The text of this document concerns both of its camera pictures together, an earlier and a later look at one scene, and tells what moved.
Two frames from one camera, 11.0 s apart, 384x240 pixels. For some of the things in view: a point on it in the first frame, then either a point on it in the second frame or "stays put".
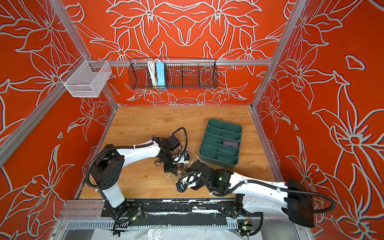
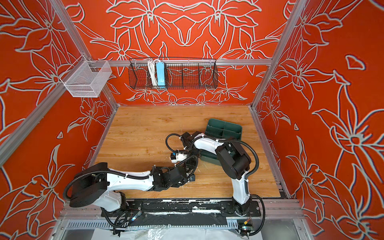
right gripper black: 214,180 -> 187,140
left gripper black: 171,168 -> 177,185
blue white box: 160,70 stays put
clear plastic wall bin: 86,79 stays put
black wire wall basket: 180,73 stays put
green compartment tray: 211,151 stays put
